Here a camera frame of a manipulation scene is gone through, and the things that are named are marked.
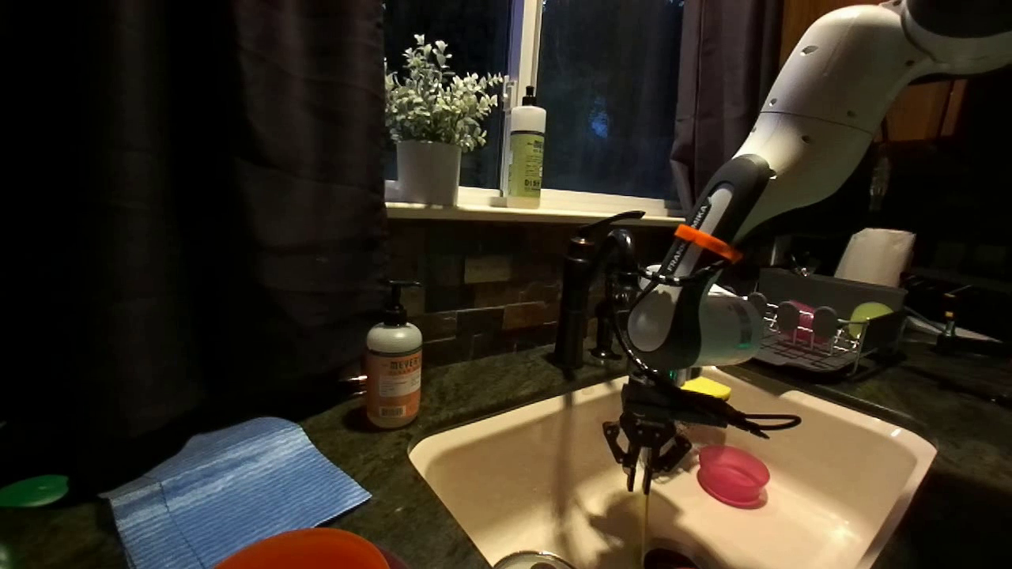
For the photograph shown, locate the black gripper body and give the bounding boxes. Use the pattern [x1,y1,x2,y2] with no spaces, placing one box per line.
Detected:
[618,371,693,447]

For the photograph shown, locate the table knife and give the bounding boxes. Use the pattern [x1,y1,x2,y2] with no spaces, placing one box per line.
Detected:
[632,439,654,569]

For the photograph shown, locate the metal sink drain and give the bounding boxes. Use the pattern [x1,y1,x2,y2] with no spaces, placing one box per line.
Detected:
[636,544,704,569]

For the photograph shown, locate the yellow sponge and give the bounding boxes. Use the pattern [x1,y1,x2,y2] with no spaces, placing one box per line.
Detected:
[677,373,736,406]

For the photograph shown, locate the pink plastic cup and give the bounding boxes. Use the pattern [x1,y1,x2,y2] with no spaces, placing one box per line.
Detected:
[693,443,776,512]

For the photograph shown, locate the white kitchen sink basin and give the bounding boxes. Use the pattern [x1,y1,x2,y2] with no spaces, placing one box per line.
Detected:
[405,359,943,569]

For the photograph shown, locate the black kitchen faucet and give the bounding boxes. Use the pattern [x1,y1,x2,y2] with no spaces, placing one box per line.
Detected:
[550,209,647,384]

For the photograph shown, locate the pink plates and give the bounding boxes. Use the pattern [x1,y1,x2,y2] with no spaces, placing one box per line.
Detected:
[776,298,844,354]

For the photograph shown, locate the dish rack with gray tray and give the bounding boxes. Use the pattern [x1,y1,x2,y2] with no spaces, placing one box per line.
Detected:
[751,261,911,380]

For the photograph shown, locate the light green dish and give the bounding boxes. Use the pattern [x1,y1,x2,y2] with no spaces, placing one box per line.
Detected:
[844,300,899,331]

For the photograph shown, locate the hand soap bottle orange label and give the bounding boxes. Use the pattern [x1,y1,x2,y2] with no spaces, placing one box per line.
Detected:
[362,277,428,432]

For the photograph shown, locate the white paper towel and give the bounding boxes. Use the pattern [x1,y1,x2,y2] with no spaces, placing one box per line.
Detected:
[832,224,920,290]

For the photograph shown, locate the green dish soap bottle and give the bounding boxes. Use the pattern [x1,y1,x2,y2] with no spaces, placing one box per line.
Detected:
[499,83,550,212]

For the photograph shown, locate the dark narrow curtain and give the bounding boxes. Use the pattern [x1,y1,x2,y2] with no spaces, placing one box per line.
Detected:
[671,0,788,214]

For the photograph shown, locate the orange plastic cup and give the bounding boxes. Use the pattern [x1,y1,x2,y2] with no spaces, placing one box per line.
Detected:
[215,524,394,569]

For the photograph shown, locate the potted plant white pot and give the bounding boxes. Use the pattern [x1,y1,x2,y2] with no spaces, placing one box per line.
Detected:
[380,31,506,212]

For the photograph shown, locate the blue dish cloth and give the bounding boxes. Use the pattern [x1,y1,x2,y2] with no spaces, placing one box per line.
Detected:
[103,415,377,569]

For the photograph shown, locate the dark wide curtain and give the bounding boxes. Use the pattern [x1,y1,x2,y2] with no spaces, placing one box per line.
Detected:
[0,0,390,447]

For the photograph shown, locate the green round lid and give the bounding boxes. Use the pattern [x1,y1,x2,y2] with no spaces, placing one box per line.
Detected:
[0,471,74,512]

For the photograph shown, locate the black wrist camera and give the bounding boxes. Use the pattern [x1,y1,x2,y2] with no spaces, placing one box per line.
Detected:
[673,392,746,432]

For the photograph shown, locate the black camera cable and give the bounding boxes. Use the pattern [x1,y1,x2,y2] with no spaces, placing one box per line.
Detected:
[723,408,802,443]

